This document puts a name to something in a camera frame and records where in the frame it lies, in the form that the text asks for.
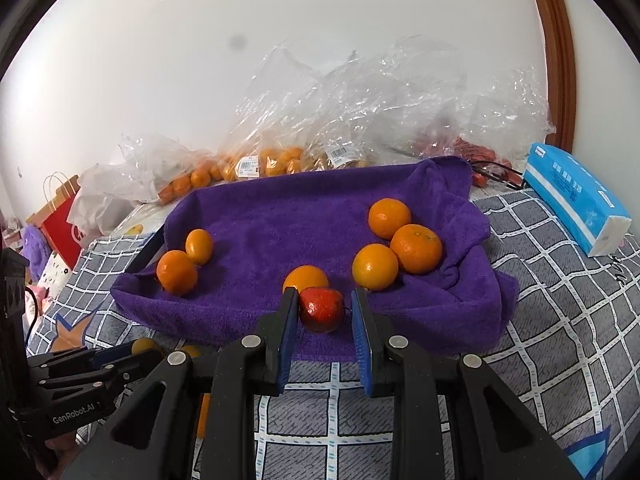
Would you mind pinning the blue tissue pack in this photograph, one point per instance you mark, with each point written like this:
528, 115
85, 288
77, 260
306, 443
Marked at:
570, 195

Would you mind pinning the white plastic bag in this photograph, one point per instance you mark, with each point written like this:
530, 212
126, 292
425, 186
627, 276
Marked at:
100, 200

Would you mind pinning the orange mandarin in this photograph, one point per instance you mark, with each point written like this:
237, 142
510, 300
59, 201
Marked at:
389, 217
202, 410
305, 277
177, 272
375, 266

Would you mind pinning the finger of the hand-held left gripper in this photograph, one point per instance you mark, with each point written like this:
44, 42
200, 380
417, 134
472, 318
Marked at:
100, 359
90, 384

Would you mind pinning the red paper bag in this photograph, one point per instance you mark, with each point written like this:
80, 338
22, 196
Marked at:
62, 230

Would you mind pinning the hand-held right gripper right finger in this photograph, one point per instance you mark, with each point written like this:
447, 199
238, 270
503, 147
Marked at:
364, 350

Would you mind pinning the red strawberry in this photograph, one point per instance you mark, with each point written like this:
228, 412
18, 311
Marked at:
321, 309

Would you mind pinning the black eyeglasses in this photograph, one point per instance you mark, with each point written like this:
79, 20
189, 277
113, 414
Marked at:
500, 172

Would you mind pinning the grey checked bedsheet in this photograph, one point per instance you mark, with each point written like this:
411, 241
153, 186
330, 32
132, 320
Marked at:
550, 335

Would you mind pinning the black tray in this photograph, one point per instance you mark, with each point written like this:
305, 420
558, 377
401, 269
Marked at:
150, 250

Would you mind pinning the large rough-skinned orange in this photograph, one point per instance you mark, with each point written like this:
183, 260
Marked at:
416, 248

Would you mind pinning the small yellow-green kumquat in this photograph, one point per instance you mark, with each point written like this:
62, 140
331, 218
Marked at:
145, 344
190, 351

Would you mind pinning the small oval orange kumquat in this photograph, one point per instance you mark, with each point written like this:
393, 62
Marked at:
199, 246

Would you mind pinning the clear bag of strawberries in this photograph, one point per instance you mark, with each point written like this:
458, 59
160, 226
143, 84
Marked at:
475, 110

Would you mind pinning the white dotted bag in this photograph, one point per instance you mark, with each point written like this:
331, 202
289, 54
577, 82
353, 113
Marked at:
57, 280

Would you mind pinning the clear labelled bag of mandarins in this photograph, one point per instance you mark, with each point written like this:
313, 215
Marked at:
270, 135

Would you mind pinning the clear bag of oranges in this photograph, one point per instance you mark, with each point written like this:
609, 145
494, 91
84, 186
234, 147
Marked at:
170, 170

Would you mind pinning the brown wooden door frame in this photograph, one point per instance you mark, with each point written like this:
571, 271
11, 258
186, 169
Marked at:
555, 50

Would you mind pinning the purple towel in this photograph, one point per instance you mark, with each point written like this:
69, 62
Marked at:
280, 220

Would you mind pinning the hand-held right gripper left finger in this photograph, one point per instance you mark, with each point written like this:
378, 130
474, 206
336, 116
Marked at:
287, 350

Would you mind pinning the purple plush toy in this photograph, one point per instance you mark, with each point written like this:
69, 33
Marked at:
35, 250

